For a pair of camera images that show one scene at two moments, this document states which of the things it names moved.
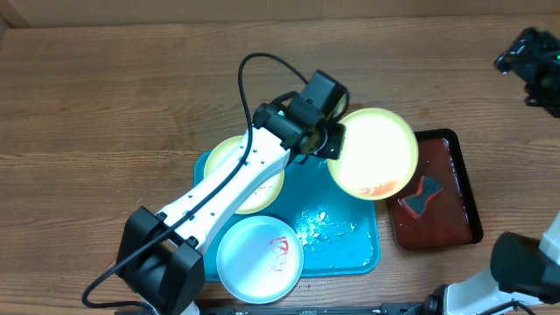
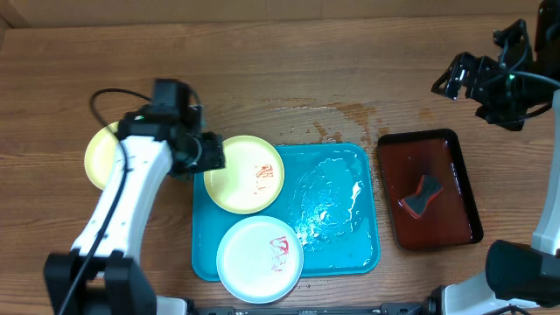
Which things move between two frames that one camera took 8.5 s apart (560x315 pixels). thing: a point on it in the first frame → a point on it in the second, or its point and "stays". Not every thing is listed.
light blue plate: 260,259 stays
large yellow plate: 381,155 → 99,154
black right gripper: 514,56 → 462,75
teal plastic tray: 339,234 stays
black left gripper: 335,150 → 213,157
